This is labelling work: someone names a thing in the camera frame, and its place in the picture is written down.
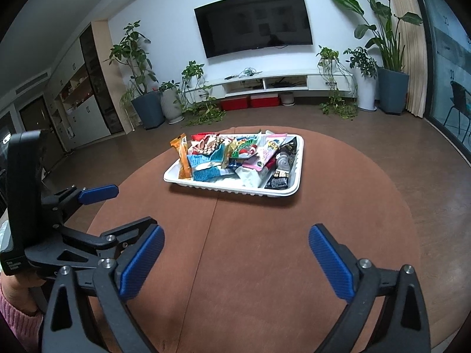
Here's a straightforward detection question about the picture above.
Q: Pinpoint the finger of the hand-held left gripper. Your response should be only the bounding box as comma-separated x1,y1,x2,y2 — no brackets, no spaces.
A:
40,185,119,230
61,216,160,262

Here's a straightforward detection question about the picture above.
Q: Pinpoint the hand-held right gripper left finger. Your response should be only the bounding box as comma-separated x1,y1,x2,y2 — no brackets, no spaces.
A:
41,224,166,353

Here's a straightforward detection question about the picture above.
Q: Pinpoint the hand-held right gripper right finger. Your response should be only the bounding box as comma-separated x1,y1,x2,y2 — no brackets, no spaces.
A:
308,224,431,353

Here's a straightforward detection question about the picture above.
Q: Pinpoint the orange snack packet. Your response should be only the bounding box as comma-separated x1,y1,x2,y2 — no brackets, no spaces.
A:
170,135,193,180

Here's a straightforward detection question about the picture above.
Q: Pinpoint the black snack bag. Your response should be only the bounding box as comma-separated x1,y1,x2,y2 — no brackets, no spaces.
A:
265,138,298,189

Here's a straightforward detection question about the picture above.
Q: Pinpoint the light blue snack packet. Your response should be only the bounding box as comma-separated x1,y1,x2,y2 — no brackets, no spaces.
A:
187,143,236,182

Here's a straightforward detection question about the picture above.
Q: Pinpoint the white plastic tray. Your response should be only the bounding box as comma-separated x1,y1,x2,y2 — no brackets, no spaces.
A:
163,132,304,196

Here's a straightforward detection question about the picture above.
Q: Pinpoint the red snack bag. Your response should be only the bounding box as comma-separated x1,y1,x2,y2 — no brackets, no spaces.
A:
188,133,225,156

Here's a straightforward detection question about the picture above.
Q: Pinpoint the pink cartoon snack packet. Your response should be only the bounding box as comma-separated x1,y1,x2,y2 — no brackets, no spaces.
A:
239,134,288,171

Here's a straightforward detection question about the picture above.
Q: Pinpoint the gold snack packet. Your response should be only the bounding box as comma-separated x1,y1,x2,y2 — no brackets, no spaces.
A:
221,140,240,170

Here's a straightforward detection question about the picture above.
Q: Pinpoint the green snack packet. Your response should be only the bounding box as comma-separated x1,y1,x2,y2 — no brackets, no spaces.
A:
232,137,262,159

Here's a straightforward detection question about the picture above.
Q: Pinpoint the person's left forearm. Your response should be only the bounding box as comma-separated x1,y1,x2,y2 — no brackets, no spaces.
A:
0,276,43,342

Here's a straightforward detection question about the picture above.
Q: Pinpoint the brown door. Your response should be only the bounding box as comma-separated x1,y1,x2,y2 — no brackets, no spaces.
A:
18,96,65,170

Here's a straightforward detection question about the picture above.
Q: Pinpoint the tree plant in blue pot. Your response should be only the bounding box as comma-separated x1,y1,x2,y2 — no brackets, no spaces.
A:
104,21,165,130

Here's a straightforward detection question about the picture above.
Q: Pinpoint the dark glass display cabinet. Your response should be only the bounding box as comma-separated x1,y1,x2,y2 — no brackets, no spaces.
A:
79,26,126,135

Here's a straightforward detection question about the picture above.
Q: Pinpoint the ceiling air vent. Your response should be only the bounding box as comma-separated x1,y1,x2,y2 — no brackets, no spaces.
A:
15,71,50,94

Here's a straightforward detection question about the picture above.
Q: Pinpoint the plant in grey pot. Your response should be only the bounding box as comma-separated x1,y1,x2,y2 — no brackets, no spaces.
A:
158,80,185,124

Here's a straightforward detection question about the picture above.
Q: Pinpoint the trailing green vine plant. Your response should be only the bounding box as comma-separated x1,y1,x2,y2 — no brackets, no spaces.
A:
180,61,227,126

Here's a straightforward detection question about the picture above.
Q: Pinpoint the white television cabinet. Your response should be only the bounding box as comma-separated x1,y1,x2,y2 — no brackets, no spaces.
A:
184,71,354,100

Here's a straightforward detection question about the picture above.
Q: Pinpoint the red storage box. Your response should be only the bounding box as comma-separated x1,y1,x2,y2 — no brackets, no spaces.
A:
250,94,279,108
220,97,248,111

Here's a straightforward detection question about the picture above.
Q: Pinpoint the plant in tall white pot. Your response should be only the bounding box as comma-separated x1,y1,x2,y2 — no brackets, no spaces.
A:
343,46,379,111

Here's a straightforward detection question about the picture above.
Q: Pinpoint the tall plant in blue pot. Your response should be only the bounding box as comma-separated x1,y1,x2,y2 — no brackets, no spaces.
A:
327,0,424,115

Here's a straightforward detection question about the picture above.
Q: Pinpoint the beige curtain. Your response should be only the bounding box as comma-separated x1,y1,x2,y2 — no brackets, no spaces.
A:
390,0,429,118

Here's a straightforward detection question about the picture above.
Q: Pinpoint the trailing plant on cabinet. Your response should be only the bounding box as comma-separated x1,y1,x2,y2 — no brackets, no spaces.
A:
316,46,359,120

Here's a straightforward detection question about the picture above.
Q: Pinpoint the black balcony chair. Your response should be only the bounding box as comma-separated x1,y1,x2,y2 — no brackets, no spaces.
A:
443,81,471,136

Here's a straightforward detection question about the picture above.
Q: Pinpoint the glass sliding door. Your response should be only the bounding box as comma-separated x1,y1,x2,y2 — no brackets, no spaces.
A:
408,0,471,155

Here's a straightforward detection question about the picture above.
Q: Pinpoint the white wall cupboard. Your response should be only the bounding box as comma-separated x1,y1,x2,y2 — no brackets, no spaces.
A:
46,42,111,151

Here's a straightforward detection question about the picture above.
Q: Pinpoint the black wall television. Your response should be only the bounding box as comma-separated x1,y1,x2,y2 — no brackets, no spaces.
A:
194,0,314,59

